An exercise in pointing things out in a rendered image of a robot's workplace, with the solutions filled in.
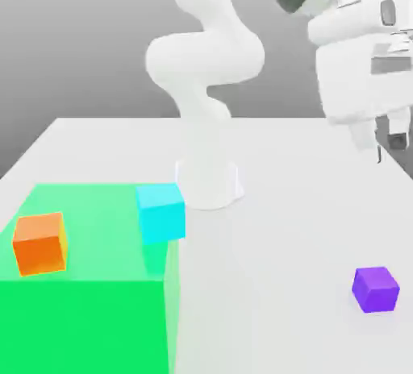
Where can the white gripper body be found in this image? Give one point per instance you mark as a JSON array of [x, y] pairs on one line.
[[348, 90]]

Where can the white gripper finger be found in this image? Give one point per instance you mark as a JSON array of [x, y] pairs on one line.
[[364, 137], [397, 132]]

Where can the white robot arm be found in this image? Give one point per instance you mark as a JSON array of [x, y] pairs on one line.
[[206, 54]]

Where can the small purple cube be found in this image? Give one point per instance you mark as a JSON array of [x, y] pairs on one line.
[[376, 293]]

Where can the small cyan cube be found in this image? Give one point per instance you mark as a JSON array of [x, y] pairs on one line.
[[161, 219]]

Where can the small orange cube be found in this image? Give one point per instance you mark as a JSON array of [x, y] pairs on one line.
[[38, 251]]

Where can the large green box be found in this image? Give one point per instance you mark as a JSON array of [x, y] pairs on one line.
[[80, 322]]

